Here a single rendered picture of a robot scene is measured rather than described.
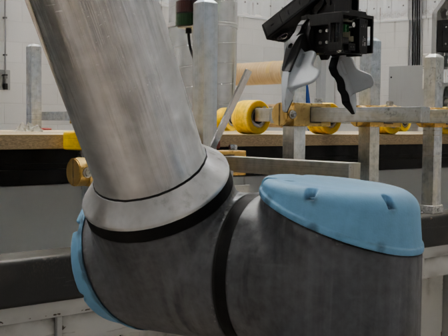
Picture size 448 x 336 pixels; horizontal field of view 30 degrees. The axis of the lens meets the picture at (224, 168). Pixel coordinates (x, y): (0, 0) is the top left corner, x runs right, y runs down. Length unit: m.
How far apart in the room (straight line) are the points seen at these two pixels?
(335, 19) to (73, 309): 0.70
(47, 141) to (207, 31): 0.37
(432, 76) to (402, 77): 9.67
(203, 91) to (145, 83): 0.90
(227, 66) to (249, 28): 6.08
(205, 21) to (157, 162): 0.91
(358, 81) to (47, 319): 0.68
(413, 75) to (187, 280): 11.02
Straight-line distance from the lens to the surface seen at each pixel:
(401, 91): 11.85
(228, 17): 5.76
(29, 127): 1.90
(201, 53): 1.64
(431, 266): 2.25
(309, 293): 0.73
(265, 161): 1.56
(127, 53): 0.71
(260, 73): 9.03
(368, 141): 1.98
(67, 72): 0.73
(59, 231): 1.71
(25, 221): 1.68
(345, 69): 1.24
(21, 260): 1.41
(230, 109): 1.60
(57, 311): 1.50
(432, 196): 2.19
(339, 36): 1.15
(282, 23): 1.23
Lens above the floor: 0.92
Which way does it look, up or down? 3 degrees down
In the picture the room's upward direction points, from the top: 1 degrees clockwise
